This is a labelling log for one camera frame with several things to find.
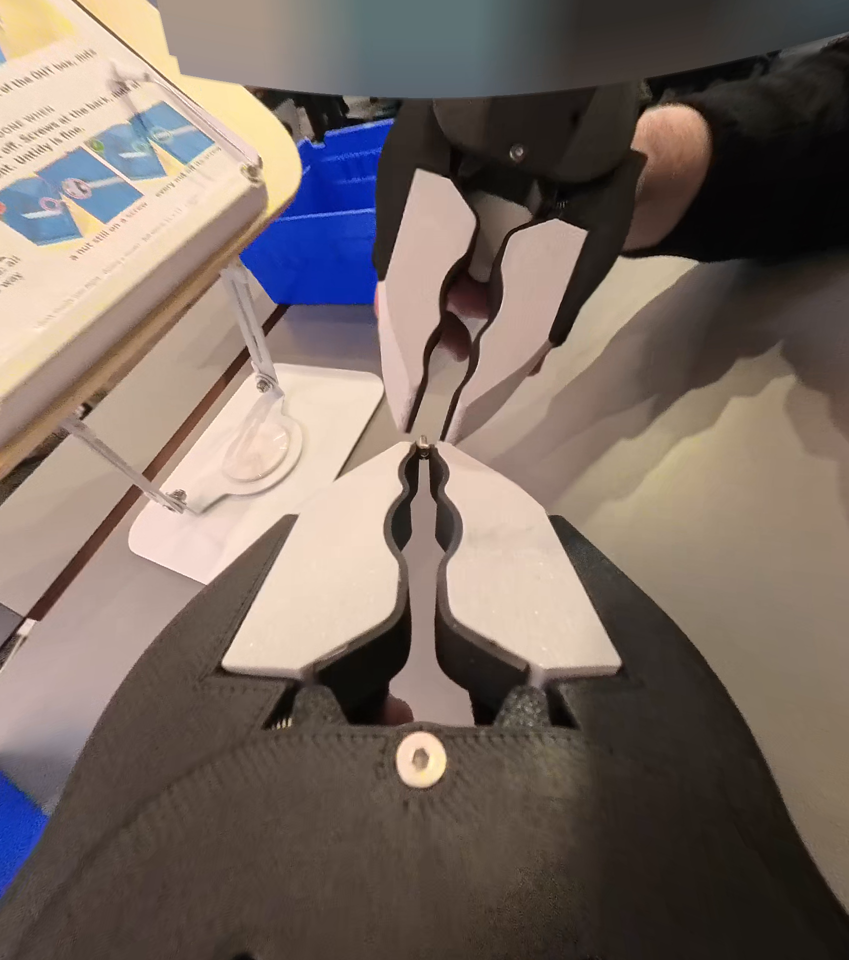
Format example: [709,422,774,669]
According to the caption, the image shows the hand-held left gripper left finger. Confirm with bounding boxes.
[220,441,417,723]

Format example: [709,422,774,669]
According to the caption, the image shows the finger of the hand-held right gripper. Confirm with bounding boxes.
[376,168,480,435]
[441,217,591,445]

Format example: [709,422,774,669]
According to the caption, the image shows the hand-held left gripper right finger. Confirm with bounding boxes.
[426,442,625,725]

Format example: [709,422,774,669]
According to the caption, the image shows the person's right forearm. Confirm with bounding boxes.
[619,18,849,265]

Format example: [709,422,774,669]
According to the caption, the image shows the grey desk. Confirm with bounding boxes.
[0,240,849,960]

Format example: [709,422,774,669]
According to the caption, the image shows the person's right hand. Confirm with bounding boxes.
[445,103,713,376]

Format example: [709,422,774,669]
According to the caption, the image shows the yellow board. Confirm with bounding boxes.
[0,0,307,526]

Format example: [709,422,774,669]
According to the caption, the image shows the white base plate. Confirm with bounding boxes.
[128,363,385,583]

